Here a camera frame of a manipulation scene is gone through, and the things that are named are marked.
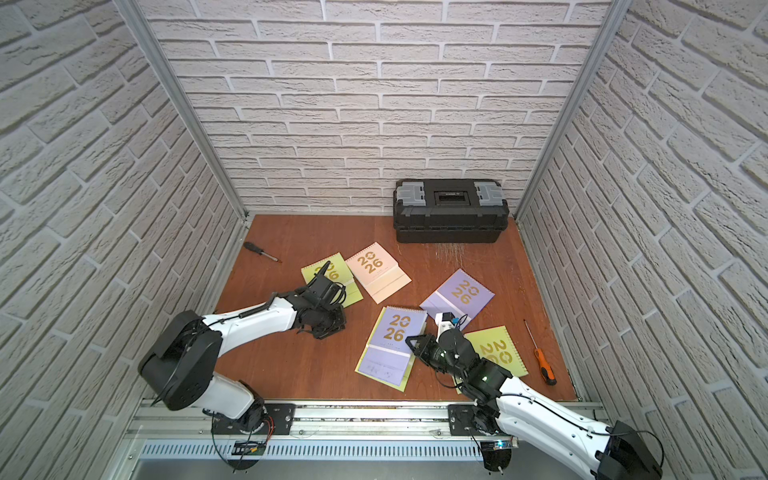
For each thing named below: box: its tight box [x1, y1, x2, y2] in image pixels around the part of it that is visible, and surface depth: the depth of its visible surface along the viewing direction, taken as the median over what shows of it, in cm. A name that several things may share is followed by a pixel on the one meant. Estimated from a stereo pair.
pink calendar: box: [345, 242, 412, 305], surface depth 103 cm
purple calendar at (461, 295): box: [419, 268, 496, 330], surface depth 97 cm
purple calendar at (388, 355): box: [359, 306, 428, 385], surface depth 83 cm
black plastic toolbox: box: [393, 179, 510, 244], surface depth 103 cm
